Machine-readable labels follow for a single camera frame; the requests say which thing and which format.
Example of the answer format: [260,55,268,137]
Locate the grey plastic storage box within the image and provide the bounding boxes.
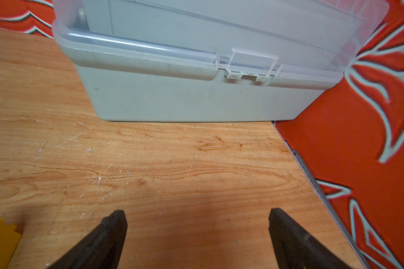
[52,1,389,122]

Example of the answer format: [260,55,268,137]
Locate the aluminium floor rail right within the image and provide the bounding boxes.
[272,121,370,269]

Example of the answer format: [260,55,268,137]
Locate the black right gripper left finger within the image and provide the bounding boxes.
[49,210,127,269]

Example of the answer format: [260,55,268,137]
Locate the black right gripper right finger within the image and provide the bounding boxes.
[269,208,349,269]

